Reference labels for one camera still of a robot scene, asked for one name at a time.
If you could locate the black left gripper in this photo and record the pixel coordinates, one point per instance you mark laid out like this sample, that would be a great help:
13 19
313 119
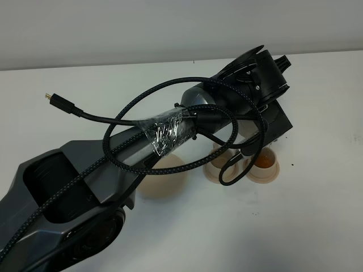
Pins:
268 76

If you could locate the beige teacup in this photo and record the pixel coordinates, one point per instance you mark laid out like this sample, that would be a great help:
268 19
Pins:
266 158
217 163

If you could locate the beige right teacup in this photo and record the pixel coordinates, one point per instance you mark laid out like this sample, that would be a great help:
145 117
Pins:
266 158

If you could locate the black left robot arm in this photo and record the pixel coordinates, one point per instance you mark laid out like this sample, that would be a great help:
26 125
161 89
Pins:
67 204

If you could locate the beige right cup saucer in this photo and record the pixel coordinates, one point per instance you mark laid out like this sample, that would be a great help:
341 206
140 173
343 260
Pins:
264 175

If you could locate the beige teapot saucer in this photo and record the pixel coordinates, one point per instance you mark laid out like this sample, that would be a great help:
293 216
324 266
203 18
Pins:
164 186

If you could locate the beige teapot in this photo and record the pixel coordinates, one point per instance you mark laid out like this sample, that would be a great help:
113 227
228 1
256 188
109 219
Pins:
247 128

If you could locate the beige left teacup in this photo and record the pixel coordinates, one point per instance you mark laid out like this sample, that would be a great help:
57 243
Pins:
217 163

